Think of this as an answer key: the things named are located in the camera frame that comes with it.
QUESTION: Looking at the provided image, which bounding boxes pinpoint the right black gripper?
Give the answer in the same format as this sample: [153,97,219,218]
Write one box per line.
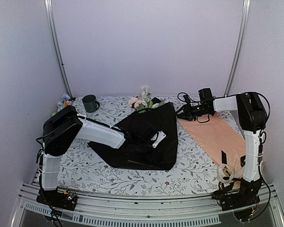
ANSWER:
[175,103,209,121]

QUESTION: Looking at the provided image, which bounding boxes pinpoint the black wrapping paper sheet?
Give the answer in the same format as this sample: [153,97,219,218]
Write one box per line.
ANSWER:
[88,102,178,170]

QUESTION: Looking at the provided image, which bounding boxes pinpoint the white rose long stem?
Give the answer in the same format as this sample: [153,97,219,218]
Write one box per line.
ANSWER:
[128,97,148,113]

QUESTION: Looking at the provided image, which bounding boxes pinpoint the small white flower stem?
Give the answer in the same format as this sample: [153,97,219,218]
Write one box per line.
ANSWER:
[141,85,152,108]

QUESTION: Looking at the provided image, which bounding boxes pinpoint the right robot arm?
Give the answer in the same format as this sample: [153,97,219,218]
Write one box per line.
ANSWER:
[176,88,268,184]

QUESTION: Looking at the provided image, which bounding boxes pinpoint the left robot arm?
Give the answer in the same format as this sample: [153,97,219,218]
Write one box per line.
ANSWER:
[36,105,166,205]

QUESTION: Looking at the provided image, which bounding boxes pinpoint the pink wrapping paper sheet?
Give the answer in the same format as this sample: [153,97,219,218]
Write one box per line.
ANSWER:
[177,111,248,187]

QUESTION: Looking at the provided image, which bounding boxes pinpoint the floral patterned tablecloth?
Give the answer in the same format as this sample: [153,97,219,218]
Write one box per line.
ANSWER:
[39,95,242,197]

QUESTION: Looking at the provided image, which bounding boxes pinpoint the dark grey mug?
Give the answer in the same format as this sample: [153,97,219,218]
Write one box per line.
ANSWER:
[82,95,100,113]

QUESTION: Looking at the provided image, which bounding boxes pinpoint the cream printed ribbon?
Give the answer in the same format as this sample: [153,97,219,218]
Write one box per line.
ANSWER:
[217,164,244,190]

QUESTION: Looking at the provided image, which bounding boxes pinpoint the black printed ribbon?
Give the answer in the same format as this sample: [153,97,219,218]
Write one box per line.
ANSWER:
[213,151,246,200]

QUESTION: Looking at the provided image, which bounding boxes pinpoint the blue orange flower stems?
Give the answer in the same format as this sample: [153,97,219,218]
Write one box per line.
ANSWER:
[51,93,72,116]

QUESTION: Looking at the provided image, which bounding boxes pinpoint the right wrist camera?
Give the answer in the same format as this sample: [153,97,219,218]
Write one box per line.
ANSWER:
[198,88,214,103]

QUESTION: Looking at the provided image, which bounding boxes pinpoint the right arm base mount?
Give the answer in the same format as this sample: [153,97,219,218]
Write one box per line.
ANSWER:
[217,189,260,222]

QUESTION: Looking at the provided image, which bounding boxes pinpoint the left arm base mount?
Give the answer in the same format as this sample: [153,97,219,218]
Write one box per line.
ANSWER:
[36,189,78,211]

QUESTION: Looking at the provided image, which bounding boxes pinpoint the right aluminium frame post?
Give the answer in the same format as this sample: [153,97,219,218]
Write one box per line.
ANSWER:
[224,0,251,96]

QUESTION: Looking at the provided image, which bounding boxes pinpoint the aluminium frame post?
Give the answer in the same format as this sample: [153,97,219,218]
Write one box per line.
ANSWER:
[224,0,251,96]
[44,0,73,98]

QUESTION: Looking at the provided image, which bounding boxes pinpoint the left aluminium frame post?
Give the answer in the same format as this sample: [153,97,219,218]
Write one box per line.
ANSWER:
[44,0,73,98]

